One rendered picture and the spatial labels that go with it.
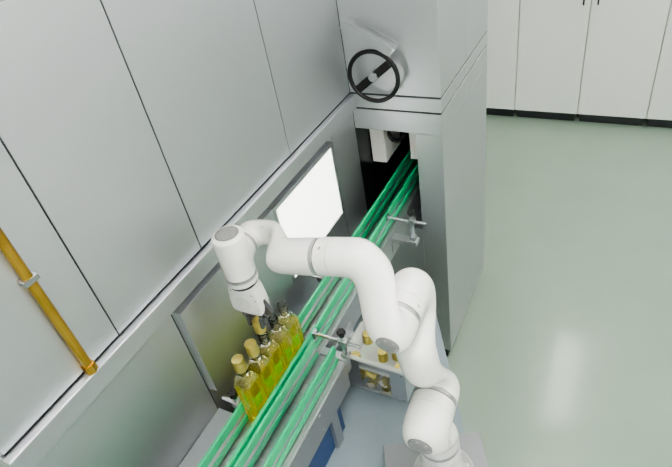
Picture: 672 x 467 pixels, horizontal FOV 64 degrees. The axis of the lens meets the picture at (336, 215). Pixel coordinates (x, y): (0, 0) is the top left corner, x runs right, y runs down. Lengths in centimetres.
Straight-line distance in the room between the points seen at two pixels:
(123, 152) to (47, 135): 18
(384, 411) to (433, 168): 96
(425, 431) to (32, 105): 114
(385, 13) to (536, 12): 290
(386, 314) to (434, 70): 110
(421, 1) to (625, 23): 300
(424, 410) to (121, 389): 76
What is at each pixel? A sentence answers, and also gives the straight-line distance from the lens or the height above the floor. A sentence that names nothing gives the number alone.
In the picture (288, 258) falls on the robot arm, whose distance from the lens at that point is 123.
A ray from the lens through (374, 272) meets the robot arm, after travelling 115.
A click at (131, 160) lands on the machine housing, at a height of 191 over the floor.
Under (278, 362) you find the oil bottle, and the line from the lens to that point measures 167.
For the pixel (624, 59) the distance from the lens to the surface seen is 488.
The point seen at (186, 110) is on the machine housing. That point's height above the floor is 193.
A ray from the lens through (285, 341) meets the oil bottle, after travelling 167.
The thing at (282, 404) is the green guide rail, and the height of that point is 109.
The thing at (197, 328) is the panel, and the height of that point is 140.
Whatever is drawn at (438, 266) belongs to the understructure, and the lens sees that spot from 257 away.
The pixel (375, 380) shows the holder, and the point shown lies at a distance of 191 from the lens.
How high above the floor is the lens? 246
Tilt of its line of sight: 37 degrees down
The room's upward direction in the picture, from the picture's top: 11 degrees counter-clockwise
